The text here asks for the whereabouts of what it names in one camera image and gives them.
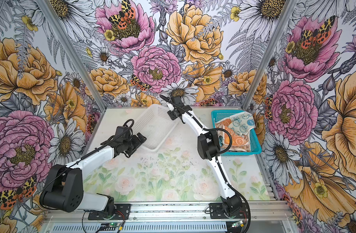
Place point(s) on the green circuit board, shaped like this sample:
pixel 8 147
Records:
pixel 113 225

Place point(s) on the orange patterned towel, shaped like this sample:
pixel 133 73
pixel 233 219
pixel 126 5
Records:
pixel 239 143

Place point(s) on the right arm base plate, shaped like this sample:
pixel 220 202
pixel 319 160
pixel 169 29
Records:
pixel 220 211

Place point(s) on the right aluminium corner post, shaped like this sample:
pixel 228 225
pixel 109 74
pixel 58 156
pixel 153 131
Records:
pixel 274 39

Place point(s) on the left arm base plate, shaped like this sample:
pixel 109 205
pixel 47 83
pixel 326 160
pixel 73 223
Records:
pixel 117 212

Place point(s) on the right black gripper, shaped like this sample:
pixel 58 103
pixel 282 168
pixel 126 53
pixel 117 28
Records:
pixel 172 117

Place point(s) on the aluminium corner post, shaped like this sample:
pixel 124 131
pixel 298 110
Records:
pixel 65 41
pixel 274 39

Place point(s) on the white plastic basket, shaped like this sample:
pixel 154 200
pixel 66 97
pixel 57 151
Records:
pixel 156 125

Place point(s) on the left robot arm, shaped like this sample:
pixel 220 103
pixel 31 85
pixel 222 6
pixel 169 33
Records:
pixel 64 190

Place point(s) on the left aluminium corner post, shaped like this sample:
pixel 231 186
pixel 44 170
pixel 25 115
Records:
pixel 65 41

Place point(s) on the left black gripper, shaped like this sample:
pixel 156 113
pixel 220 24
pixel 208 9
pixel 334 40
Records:
pixel 134 137

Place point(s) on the aluminium front rail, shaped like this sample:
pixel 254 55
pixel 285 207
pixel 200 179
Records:
pixel 178 217

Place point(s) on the blue and cream towel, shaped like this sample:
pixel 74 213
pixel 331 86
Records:
pixel 240 124

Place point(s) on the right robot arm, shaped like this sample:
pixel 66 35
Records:
pixel 209 149

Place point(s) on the teal plastic basket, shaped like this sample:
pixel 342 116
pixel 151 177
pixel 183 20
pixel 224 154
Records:
pixel 221 115

